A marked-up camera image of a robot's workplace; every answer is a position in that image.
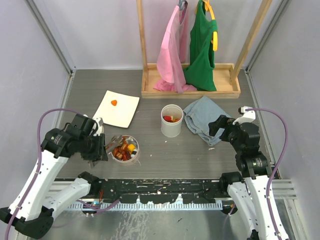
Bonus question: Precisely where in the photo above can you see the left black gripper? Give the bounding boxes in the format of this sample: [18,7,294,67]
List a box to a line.
[78,132,108,161]

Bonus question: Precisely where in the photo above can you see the white lid with brown strap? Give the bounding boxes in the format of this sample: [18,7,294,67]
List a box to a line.
[95,125,104,136]

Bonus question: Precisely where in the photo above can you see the metal tongs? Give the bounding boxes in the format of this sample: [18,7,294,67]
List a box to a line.
[105,135,124,154]

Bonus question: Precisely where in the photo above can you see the pink metal bowl container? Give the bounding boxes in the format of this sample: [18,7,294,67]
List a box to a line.
[110,135,141,166]

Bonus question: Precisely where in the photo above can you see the blue denim shorts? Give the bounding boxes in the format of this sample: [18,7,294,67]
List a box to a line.
[183,96,231,146]

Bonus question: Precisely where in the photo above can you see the tall white cylinder container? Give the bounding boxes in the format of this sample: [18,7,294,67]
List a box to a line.
[160,104,184,138]

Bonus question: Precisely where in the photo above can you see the orange food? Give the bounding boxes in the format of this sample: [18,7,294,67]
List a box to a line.
[162,115,180,123]

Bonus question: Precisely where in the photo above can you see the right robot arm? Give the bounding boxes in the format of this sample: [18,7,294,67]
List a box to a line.
[208,112,289,240]

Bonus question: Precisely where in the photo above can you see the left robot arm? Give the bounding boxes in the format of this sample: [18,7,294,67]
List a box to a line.
[0,114,108,240]

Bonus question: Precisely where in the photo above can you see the white square plate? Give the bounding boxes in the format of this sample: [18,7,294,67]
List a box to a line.
[93,90,140,129]

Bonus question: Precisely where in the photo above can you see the wooden clothes rack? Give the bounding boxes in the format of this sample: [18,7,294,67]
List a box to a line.
[136,0,273,99]

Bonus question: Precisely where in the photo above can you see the green hanging tank top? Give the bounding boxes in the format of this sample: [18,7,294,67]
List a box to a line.
[183,0,218,92]

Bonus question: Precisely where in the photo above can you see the yellow clothes hanger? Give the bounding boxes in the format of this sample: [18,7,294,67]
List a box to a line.
[194,0,219,52]

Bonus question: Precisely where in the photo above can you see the pink hanging shirt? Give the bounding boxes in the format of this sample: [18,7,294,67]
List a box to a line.
[153,6,197,94]

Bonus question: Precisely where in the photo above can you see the grey clothes hanger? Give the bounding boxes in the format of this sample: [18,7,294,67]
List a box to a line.
[178,0,188,11]

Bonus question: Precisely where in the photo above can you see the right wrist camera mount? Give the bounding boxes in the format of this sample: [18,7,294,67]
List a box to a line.
[232,106,256,125]

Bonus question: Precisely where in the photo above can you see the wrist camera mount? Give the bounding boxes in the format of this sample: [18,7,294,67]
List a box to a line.
[232,106,256,125]
[83,115,104,136]

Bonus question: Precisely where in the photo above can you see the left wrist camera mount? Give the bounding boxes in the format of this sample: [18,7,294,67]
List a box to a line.
[83,115,104,136]

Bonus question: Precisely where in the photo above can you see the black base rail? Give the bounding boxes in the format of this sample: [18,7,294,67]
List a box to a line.
[80,178,230,204]

